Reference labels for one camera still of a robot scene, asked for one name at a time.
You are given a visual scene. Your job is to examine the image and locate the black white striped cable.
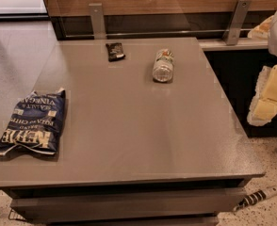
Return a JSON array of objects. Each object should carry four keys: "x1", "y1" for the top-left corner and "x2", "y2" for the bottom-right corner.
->
[{"x1": 233, "y1": 186, "x2": 277, "y2": 212}]

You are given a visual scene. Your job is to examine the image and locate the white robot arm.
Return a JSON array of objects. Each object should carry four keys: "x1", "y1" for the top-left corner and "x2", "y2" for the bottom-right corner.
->
[{"x1": 247, "y1": 11, "x2": 277, "y2": 126}]

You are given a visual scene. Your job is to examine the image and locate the blue Kettle chips bag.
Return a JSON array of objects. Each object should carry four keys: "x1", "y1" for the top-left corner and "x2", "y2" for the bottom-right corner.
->
[{"x1": 0, "y1": 89, "x2": 66, "y2": 155}]

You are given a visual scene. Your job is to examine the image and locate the left metal bracket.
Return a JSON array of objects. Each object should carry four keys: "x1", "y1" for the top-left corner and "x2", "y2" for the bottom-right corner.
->
[{"x1": 89, "y1": 3, "x2": 106, "y2": 40}]

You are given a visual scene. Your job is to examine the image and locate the small black snack packet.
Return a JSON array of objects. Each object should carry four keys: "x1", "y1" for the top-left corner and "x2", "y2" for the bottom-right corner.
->
[{"x1": 106, "y1": 42, "x2": 125, "y2": 62}]

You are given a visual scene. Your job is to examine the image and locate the right metal bracket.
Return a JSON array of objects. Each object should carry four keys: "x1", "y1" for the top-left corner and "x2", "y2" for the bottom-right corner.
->
[{"x1": 222, "y1": 0, "x2": 252, "y2": 46}]

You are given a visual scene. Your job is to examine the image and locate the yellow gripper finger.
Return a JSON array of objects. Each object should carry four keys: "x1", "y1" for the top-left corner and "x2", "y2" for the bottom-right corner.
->
[
  {"x1": 247, "y1": 64, "x2": 277, "y2": 126},
  {"x1": 248, "y1": 16, "x2": 272, "y2": 40}
]

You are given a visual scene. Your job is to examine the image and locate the metal bracket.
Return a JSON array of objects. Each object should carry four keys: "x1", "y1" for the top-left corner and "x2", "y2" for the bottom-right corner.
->
[
  {"x1": 89, "y1": 3, "x2": 106, "y2": 40},
  {"x1": 222, "y1": 0, "x2": 252, "y2": 46}
]

